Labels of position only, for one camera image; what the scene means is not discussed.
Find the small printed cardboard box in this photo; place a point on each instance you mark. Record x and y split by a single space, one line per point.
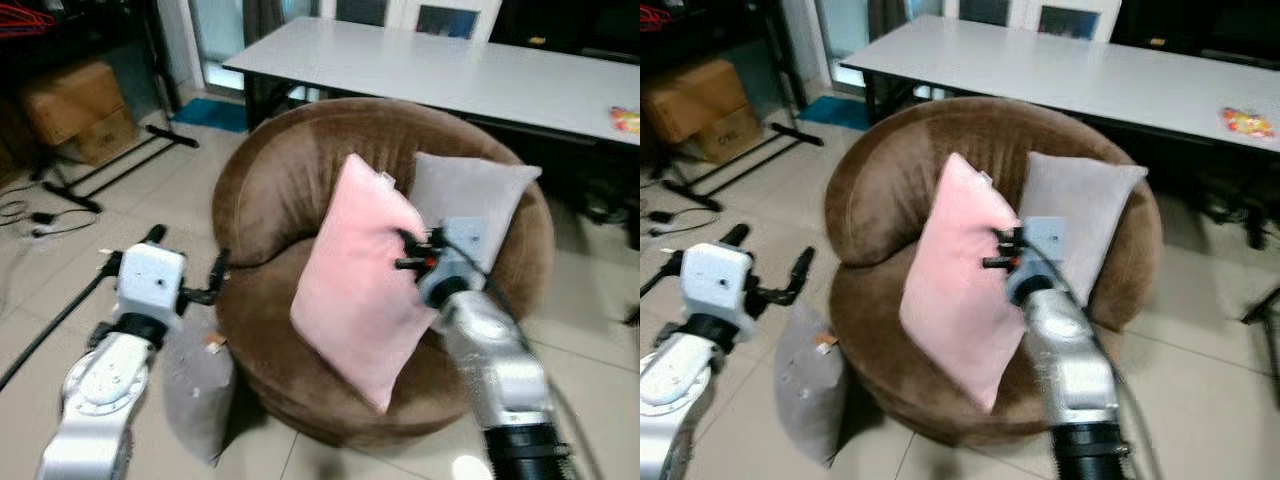
735 138
110 140

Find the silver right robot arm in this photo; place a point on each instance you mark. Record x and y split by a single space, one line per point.
495 370
1070 370

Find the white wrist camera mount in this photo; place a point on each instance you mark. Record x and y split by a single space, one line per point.
1045 238
715 282
465 240
150 282

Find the blue floor mat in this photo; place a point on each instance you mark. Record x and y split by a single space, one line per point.
210 115
832 112

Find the grey curtain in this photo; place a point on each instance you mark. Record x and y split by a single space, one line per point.
264 20
889 20

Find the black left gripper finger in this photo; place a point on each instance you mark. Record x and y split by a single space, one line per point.
154 236
218 278
734 235
803 275

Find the large cardboard box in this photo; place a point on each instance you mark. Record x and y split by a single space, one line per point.
695 98
70 100

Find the red clothes hangers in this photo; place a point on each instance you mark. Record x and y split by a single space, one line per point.
25 20
654 17

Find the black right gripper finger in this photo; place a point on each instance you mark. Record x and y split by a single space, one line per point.
997 262
1007 236
408 264
412 238

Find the long white table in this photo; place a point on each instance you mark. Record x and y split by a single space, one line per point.
420 70
1050 70

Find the colourful snack packet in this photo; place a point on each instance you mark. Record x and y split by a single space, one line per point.
1246 122
626 120

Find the pink pillow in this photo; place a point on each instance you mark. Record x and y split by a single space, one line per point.
350 290
950 290

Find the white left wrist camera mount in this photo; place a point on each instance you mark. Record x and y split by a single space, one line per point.
715 282
150 282

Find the grey pillow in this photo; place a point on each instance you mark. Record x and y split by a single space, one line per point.
200 390
480 195
1090 210
810 390

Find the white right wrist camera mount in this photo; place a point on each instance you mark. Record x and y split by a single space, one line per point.
1045 238
465 240

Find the white glass-door cabinet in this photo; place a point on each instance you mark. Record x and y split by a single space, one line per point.
1020 12
400 12

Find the brown round velvet sofa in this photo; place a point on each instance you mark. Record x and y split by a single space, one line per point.
270 170
880 160

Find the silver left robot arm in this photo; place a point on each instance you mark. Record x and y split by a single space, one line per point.
100 390
675 390

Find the black metal rack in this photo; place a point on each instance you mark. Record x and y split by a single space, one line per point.
690 40
60 40

